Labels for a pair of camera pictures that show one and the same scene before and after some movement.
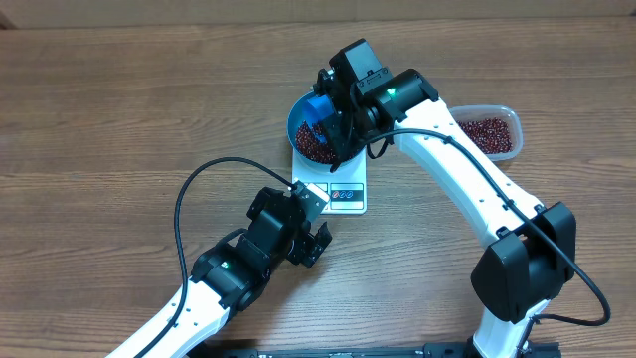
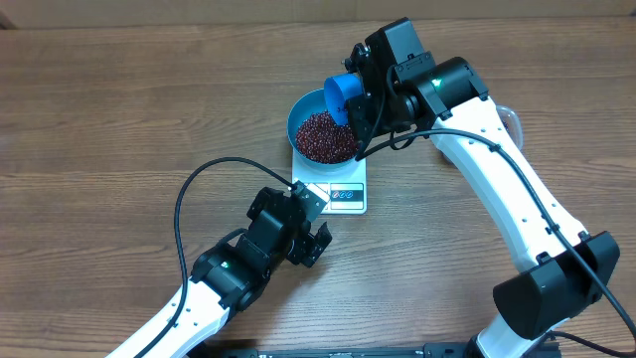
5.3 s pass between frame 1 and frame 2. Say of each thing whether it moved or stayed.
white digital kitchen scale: stayed
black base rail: stayed
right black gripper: moved
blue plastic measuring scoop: moved
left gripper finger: stayed
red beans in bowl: stayed
